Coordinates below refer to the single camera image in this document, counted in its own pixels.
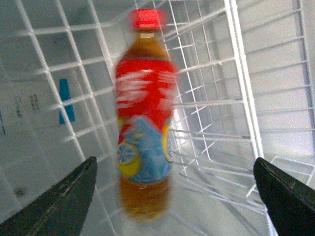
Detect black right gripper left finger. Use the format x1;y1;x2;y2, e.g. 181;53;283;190
0;156;97;236

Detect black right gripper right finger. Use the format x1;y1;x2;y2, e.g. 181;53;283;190
253;157;315;236

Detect red iced tea bottle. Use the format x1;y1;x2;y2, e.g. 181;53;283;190
115;8;178;222

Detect white sticker inside freezer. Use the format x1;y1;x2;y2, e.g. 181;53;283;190
0;76;65;135

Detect white chest freezer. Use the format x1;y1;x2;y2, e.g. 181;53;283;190
0;0;315;236

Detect white wire freezer basket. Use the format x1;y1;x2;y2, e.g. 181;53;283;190
0;0;315;236

